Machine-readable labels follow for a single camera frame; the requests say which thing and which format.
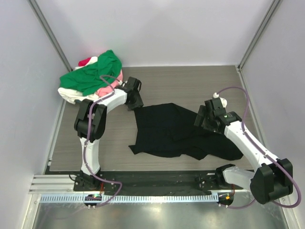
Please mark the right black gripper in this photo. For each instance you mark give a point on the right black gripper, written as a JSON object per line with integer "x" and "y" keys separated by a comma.
{"x": 203, "y": 112}

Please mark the green t shirt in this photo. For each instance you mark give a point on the green t shirt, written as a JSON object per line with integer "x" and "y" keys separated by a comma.
{"x": 92, "y": 77}

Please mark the pink t shirt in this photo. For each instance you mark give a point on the pink t shirt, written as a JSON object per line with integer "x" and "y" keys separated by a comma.
{"x": 110, "y": 86}

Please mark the red t shirt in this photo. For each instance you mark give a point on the red t shirt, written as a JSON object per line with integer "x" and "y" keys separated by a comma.
{"x": 84, "y": 62}

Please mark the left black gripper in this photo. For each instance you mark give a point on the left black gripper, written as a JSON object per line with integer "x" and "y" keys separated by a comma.
{"x": 138, "y": 103}

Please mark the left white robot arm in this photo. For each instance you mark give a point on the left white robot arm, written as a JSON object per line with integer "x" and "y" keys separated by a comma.
{"x": 90, "y": 126}

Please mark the aluminium frame rail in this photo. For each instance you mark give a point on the aluminium frame rail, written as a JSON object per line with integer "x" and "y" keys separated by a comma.
{"x": 51, "y": 184}

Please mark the black t shirt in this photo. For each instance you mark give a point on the black t shirt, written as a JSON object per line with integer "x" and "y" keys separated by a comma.
{"x": 167, "y": 130}

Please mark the aluminium corner post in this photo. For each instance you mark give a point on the aluminium corner post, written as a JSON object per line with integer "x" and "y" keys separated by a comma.
{"x": 52, "y": 38}
{"x": 259, "y": 32}

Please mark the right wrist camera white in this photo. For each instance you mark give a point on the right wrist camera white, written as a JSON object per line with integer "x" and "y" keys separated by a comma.
{"x": 223, "y": 101}

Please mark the white t shirt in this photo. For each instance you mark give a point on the white t shirt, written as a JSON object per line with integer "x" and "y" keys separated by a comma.
{"x": 70, "y": 95}

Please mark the white slotted cable duct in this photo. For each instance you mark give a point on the white slotted cable duct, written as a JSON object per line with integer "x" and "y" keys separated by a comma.
{"x": 95, "y": 198}

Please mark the right aluminium corner post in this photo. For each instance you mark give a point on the right aluminium corner post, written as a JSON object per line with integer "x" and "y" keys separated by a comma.
{"x": 259, "y": 32}

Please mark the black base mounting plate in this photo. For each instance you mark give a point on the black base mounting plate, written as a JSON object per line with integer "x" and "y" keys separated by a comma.
{"x": 154, "y": 183}

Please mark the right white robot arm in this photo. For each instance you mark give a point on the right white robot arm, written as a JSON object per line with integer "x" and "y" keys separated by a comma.
{"x": 271, "y": 177}

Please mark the left aluminium corner post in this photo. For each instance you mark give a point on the left aluminium corner post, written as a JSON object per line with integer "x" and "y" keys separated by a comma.
{"x": 52, "y": 38}

